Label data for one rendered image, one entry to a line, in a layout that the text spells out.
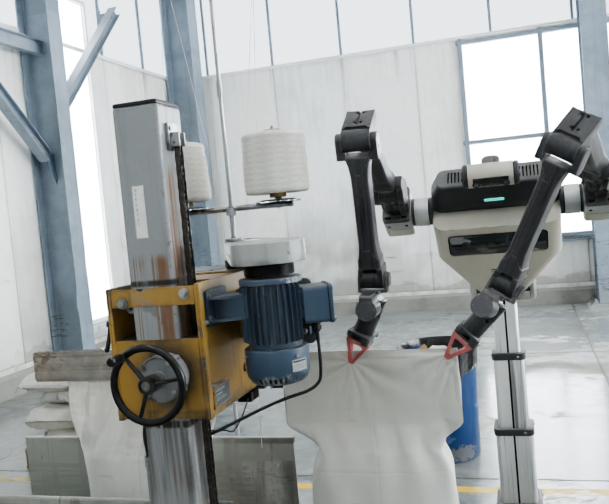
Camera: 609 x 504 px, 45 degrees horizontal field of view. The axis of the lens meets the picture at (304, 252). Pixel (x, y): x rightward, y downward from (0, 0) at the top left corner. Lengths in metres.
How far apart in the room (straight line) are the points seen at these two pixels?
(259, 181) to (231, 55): 9.17
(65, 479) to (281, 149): 1.64
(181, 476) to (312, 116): 8.88
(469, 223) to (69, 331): 6.15
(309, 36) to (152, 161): 8.97
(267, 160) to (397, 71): 8.47
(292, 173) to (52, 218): 6.28
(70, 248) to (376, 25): 5.14
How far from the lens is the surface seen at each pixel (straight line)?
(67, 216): 7.73
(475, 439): 4.38
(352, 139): 1.85
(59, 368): 2.43
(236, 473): 2.61
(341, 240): 10.25
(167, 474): 1.80
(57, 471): 2.95
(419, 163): 10.04
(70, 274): 7.89
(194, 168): 1.91
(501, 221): 2.29
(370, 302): 1.91
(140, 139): 1.71
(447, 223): 2.31
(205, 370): 1.68
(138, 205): 1.71
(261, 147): 1.80
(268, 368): 1.68
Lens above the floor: 1.47
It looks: 3 degrees down
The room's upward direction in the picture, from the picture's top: 5 degrees counter-clockwise
